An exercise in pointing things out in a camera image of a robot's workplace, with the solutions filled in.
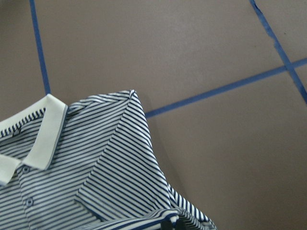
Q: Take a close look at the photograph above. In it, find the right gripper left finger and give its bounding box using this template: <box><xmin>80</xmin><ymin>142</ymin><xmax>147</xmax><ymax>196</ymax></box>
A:
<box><xmin>160</xmin><ymin>221</ymin><xmax>172</xmax><ymax>230</ymax></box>

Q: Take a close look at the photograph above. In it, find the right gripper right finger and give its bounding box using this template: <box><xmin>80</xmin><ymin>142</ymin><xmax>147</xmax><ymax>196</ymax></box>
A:
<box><xmin>175</xmin><ymin>219</ymin><xmax>185</xmax><ymax>230</ymax></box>

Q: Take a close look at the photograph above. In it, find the navy white striped polo shirt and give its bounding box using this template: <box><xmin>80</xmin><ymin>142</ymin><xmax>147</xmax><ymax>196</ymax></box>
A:
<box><xmin>0</xmin><ymin>90</ymin><xmax>216</xmax><ymax>230</ymax></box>

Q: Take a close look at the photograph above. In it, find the brown paper table cover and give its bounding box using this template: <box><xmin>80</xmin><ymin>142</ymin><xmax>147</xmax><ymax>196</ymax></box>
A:
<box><xmin>0</xmin><ymin>0</ymin><xmax>307</xmax><ymax>230</ymax></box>

